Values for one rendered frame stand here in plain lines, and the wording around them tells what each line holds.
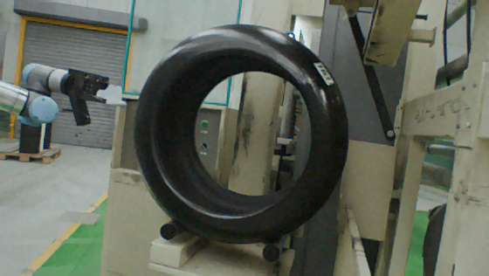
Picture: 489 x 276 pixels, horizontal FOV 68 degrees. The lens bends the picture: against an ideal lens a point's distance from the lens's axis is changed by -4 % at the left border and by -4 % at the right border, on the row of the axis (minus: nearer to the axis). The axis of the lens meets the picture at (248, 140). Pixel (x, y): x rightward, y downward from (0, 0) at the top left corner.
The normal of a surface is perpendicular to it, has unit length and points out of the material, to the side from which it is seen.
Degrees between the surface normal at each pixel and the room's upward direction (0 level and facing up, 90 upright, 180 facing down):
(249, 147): 90
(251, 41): 80
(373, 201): 90
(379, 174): 90
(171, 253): 90
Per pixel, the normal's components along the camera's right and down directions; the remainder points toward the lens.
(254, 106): -0.22, 0.02
